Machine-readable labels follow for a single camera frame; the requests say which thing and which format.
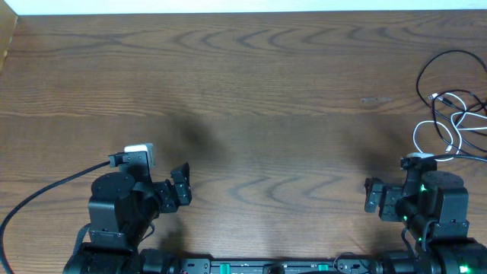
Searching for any white usb cable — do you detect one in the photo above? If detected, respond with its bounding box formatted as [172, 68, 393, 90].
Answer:
[412, 91, 487, 163]

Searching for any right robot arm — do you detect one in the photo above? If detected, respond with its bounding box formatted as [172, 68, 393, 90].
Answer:
[364, 156, 486, 274]

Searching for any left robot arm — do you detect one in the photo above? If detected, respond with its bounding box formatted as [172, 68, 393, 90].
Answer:
[63, 151, 192, 274]

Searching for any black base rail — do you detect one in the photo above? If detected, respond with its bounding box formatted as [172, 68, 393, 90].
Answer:
[142, 255, 381, 274]

